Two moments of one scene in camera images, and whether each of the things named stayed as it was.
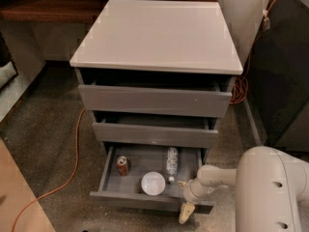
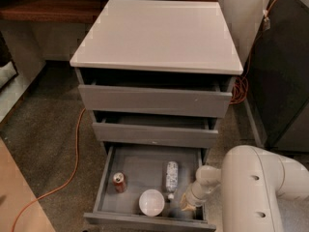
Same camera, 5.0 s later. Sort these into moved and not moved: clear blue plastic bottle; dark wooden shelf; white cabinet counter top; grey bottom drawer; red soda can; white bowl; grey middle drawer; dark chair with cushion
Moved: white bowl; clear blue plastic bottle; grey bottom drawer; red soda can
Not moved: grey middle drawer; white cabinet counter top; dark wooden shelf; dark chair with cushion
